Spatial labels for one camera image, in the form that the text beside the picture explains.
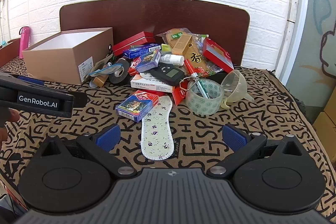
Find white orange medicine box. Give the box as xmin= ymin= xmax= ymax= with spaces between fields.
xmin=130 ymin=74 xmax=175 ymax=93

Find clear plastic funnel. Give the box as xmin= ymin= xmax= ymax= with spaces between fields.
xmin=220 ymin=70 xmax=255 ymax=109

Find red marker pen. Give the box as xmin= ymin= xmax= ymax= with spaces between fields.
xmin=184 ymin=59 xmax=211 ymax=99

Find black tape roll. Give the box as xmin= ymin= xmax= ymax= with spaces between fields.
xmin=108 ymin=58 xmax=131 ymax=84

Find letter printed blanket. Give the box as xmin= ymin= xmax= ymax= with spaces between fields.
xmin=0 ymin=56 xmax=327 ymax=216

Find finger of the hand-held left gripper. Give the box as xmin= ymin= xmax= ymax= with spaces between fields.
xmin=73 ymin=93 xmax=89 ymax=107
xmin=18 ymin=76 xmax=45 ymax=86

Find blue playing card box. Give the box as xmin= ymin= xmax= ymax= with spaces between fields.
xmin=115 ymin=90 xmax=160 ymax=123
xmin=136 ymin=49 xmax=161 ymax=74

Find blue rimmed mesh strainer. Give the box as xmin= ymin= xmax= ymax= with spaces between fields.
xmin=88 ymin=63 xmax=124 ymax=78

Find white tube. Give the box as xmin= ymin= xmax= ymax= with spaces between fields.
xmin=159 ymin=54 xmax=184 ymax=66

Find clear green printed tape roll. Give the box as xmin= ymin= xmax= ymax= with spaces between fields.
xmin=185 ymin=79 xmax=224 ymax=115

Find pink bottle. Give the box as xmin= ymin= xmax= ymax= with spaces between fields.
xmin=19 ymin=27 xmax=31 ymax=59

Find black electronic device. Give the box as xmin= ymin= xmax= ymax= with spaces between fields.
xmin=150 ymin=63 xmax=183 ymax=87

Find small gold box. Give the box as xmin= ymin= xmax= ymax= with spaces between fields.
xmin=92 ymin=74 xmax=108 ymax=88

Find brown insole in bag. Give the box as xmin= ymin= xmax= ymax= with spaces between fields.
xmin=156 ymin=28 xmax=224 ymax=78

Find flat red box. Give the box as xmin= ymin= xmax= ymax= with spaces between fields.
xmin=202 ymin=38 xmax=234 ymax=74

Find person's left hand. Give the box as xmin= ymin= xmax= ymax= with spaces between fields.
xmin=0 ymin=108 xmax=20 ymax=141

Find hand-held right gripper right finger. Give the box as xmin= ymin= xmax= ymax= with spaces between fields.
xmin=207 ymin=124 xmax=302 ymax=178

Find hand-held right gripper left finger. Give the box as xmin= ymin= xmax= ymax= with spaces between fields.
xmin=41 ymin=124 xmax=137 ymax=179

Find metal carabiner keyring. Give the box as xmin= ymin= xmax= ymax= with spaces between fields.
xmin=179 ymin=76 xmax=201 ymax=92

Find red playing card box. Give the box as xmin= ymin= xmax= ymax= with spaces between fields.
xmin=128 ymin=56 xmax=143 ymax=76

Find stacked cardboard boxes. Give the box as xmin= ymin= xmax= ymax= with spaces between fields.
xmin=312 ymin=97 xmax=336 ymax=147

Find brown wooden headboard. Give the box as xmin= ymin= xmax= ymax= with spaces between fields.
xmin=59 ymin=0 xmax=250 ymax=67

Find brown cardboard box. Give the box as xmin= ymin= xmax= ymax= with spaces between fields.
xmin=22 ymin=27 xmax=114 ymax=85

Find blue medicine box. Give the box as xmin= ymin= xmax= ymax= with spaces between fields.
xmin=123 ymin=43 xmax=161 ymax=59

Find red packet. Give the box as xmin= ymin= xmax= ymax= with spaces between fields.
xmin=172 ymin=82 xmax=193 ymax=106

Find long red box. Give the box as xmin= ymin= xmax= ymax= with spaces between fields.
xmin=113 ymin=31 xmax=156 ymax=56

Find tan wooden box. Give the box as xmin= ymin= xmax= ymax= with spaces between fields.
xmin=172 ymin=34 xmax=194 ymax=57

